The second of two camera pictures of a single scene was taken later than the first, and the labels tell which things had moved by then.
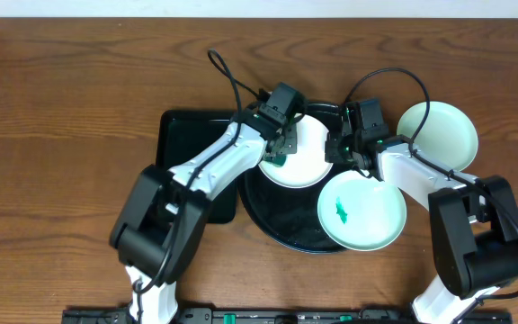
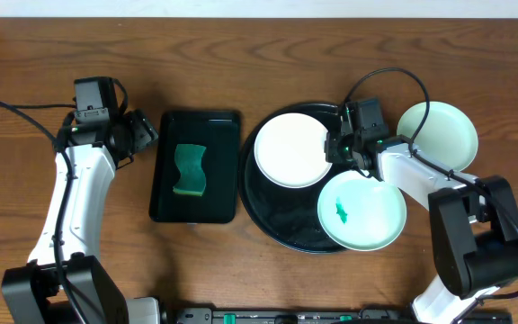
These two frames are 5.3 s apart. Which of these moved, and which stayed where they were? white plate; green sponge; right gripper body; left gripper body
Moved: green sponge; left gripper body
Stayed: right gripper body; white plate
